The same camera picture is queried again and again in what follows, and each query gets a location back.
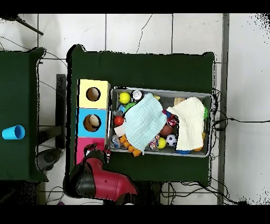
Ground crushed red can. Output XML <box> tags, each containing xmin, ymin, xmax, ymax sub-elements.
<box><xmin>166</xmin><ymin>115</ymin><xmax>179</xmax><ymax>128</ymax></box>

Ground wooden box with three holes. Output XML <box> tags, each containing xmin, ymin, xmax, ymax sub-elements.
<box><xmin>74</xmin><ymin>79</ymin><xmax>111</xmax><ymax>166</ymax></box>

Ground cream cloth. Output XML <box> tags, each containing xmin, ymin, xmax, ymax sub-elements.
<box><xmin>166</xmin><ymin>96</ymin><xmax>206</xmax><ymax>151</ymax></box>

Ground clear plastic bottle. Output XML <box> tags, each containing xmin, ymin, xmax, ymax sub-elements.
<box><xmin>111</xmin><ymin>134</ymin><xmax>122</xmax><ymax>150</ymax></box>

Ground black cable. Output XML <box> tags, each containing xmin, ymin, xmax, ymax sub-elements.
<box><xmin>213</xmin><ymin>117</ymin><xmax>270</xmax><ymax>130</ymax></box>

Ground red orange ball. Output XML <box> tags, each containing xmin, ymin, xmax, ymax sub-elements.
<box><xmin>113</xmin><ymin>116</ymin><xmax>124</xmax><ymax>127</ymax></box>

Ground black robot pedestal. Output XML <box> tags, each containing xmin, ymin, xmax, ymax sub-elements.
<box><xmin>138</xmin><ymin>181</ymin><xmax>164</xmax><ymax>205</ymax></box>

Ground dark green table cloth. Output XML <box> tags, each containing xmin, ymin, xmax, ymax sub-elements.
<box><xmin>66</xmin><ymin>44</ymin><xmax>216</xmax><ymax>186</ymax></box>
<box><xmin>0</xmin><ymin>47</ymin><xmax>48</xmax><ymax>183</ymax></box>

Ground small soccer ball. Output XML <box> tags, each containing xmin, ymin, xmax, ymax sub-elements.
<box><xmin>166</xmin><ymin>134</ymin><xmax>178</xmax><ymax>147</ymax></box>

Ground blue plastic cup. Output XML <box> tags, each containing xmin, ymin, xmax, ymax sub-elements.
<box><xmin>2</xmin><ymin>124</ymin><xmax>26</xmax><ymax>141</ymax></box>

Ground silver drink can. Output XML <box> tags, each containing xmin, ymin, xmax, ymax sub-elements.
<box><xmin>132</xmin><ymin>90</ymin><xmax>143</xmax><ymax>101</ymax></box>

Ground mint green cloth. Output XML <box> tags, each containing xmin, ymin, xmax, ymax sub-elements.
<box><xmin>122</xmin><ymin>92</ymin><xmax>168</xmax><ymax>155</ymax></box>

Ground orange toy building block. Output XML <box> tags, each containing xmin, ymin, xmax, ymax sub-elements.
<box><xmin>119</xmin><ymin>134</ymin><xmax>142</xmax><ymax>157</ymax></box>

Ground shallow mesh bin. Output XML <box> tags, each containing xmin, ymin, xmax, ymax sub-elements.
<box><xmin>106</xmin><ymin>86</ymin><xmax>214</xmax><ymax>158</ymax></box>

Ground green spiky ball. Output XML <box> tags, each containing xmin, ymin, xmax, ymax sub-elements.
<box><xmin>124</xmin><ymin>101</ymin><xmax>137</xmax><ymax>113</ymax></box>

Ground black rod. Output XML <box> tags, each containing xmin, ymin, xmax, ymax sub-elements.
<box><xmin>0</xmin><ymin>13</ymin><xmax>44</xmax><ymax>36</ymax></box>

